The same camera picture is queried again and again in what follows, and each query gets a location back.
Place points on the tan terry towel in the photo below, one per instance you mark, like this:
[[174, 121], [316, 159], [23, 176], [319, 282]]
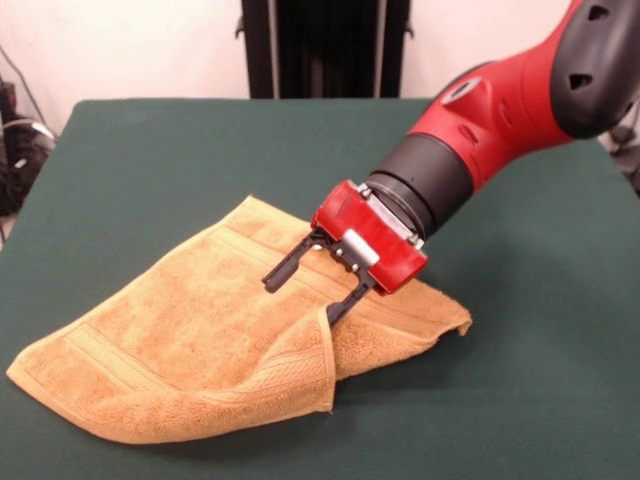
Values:
[[175, 350]]

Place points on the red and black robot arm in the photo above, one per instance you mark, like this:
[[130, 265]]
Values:
[[500, 115]]

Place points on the dark green table cloth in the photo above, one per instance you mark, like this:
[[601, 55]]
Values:
[[125, 175]]

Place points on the black power strip with plugs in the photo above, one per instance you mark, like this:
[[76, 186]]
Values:
[[7, 100]]

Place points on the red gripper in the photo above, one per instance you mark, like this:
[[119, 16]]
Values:
[[370, 235]]

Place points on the black robot pedestal stand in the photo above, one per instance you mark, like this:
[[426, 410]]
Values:
[[325, 50]]

